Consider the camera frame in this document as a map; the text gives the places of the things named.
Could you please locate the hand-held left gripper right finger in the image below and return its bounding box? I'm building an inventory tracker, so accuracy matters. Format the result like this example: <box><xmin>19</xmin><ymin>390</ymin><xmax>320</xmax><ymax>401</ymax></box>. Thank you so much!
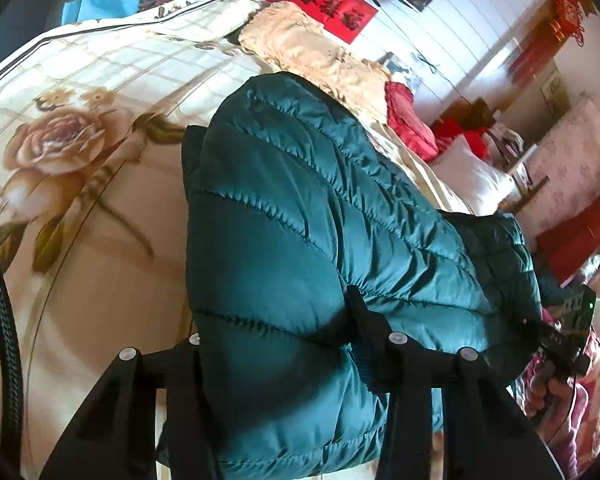
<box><xmin>347</xmin><ymin>285</ymin><xmax>566</xmax><ymax>480</ymax></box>

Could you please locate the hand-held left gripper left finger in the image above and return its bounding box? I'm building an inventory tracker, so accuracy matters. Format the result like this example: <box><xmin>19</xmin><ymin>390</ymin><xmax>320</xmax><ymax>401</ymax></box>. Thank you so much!
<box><xmin>40</xmin><ymin>332</ymin><xmax>221</xmax><ymax>480</ymax></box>

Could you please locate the dark green puffer jacket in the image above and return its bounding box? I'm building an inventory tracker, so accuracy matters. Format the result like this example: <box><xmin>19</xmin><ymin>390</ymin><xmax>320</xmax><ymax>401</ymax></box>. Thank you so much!
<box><xmin>157</xmin><ymin>72</ymin><xmax>546</xmax><ymax>480</ymax></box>

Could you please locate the person's right hand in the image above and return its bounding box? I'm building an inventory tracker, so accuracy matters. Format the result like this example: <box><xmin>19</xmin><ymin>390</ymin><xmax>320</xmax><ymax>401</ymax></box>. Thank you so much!
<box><xmin>522</xmin><ymin>367</ymin><xmax>578</xmax><ymax>423</ymax></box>

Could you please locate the person's floral pink clothing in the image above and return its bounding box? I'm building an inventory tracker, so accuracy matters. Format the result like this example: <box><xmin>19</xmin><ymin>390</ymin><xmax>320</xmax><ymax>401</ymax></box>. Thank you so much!
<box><xmin>517</xmin><ymin>325</ymin><xmax>600</xmax><ymax>480</ymax></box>

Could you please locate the pink floral mattress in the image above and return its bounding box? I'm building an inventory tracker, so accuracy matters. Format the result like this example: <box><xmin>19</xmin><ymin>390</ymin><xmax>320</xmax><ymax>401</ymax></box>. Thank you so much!
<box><xmin>522</xmin><ymin>94</ymin><xmax>600</xmax><ymax>241</ymax></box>

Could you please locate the white pillow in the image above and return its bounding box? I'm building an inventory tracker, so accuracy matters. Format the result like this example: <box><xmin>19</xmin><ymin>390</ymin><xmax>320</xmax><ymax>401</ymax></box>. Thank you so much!
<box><xmin>427</xmin><ymin>135</ymin><xmax>517</xmax><ymax>217</ymax></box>

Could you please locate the red cloth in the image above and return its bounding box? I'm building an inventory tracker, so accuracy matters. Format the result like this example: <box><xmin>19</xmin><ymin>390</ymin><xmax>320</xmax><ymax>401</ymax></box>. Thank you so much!
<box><xmin>432</xmin><ymin>117</ymin><xmax>492</xmax><ymax>162</ymax></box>

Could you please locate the red frilled pillow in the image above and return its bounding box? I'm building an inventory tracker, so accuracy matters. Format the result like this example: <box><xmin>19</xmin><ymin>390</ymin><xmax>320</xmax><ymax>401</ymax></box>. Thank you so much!
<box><xmin>384</xmin><ymin>81</ymin><xmax>440</xmax><ymax>163</ymax></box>

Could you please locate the framed picture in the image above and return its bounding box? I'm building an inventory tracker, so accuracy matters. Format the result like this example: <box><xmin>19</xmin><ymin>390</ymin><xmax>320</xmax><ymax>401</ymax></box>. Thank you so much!
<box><xmin>380</xmin><ymin>52</ymin><xmax>422</xmax><ymax>87</ymax></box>

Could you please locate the floral bed quilt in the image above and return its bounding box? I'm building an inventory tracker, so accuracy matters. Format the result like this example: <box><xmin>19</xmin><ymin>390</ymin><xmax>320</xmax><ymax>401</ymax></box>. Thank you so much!
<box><xmin>0</xmin><ymin>0</ymin><xmax>481</xmax><ymax>480</ymax></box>

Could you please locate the yellow frilled pillow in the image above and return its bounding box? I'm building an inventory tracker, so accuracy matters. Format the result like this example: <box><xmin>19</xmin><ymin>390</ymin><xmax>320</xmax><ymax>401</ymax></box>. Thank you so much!
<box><xmin>237</xmin><ymin>1</ymin><xmax>393</xmax><ymax>122</ymax></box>

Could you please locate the red knot ornament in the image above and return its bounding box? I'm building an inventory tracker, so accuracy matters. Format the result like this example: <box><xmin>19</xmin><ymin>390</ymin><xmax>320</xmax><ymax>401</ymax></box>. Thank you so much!
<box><xmin>545</xmin><ymin>0</ymin><xmax>587</xmax><ymax>43</ymax></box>

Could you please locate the blue paper bag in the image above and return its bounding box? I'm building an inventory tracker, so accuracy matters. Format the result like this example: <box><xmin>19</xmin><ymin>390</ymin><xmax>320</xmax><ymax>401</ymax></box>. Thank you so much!
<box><xmin>62</xmin><ymin>0</ymin><xmax>143</xmax><ymax>27</ymax></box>

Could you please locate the black braided cable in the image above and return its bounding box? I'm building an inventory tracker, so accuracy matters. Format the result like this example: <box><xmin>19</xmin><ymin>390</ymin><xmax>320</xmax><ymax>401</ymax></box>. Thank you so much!
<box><xmin>0</xmin><ymin>220</ymin><xmax>25</xmax><ymax>480</ymax></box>

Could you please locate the red wall banner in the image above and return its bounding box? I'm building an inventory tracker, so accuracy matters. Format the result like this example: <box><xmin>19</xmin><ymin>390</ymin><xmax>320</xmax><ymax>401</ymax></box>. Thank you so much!
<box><xmin>261</xmin><ymin>0</ymin><xmax>379</xmax><ymax>45</ymax></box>

